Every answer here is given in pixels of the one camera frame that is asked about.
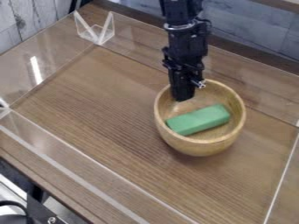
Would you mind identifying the green rectangular block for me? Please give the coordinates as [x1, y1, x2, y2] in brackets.
[166, 104, 232, 136]

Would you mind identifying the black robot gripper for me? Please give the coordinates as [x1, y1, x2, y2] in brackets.
[164, 19, 212, 102]

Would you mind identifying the black cable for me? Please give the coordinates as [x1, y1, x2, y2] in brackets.
[0, 199, 33, 224]

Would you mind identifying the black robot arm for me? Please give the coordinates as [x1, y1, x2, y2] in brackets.
[159, 0, 212, 102]

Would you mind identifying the black metal bracket with bolt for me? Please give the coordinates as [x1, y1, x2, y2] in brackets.
[27, 195, 67, 224]

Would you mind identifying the clear acrylic tray wall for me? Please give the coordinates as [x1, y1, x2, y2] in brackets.
[0, 106, 200, 224]

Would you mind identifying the clear acrylic corner bracket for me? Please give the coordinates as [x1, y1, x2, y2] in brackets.
[74, 11, 115, 46]

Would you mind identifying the round wooden bowl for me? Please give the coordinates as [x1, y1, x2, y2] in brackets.
[154, 79, 248, 157]

